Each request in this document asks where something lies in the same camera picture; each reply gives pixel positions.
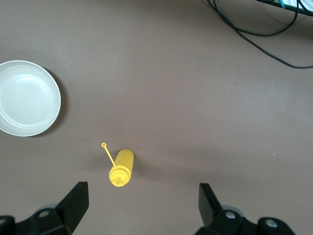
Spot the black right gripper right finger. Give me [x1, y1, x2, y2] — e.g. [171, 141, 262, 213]
[195, 183, 295, 235]

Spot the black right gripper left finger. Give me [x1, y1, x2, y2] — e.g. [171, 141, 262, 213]
[0, 181, 89, 235]

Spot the yellow mustard squeeze bottle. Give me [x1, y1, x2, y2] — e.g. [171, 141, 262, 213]
[101, 142, 135, 188]

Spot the white plate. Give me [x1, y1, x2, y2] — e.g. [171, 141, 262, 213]
[0, 60, 62, 138]

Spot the black floor cable loop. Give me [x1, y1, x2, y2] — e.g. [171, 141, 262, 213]
[207, 0, 313, 69]
[212, 0, 300, 37]

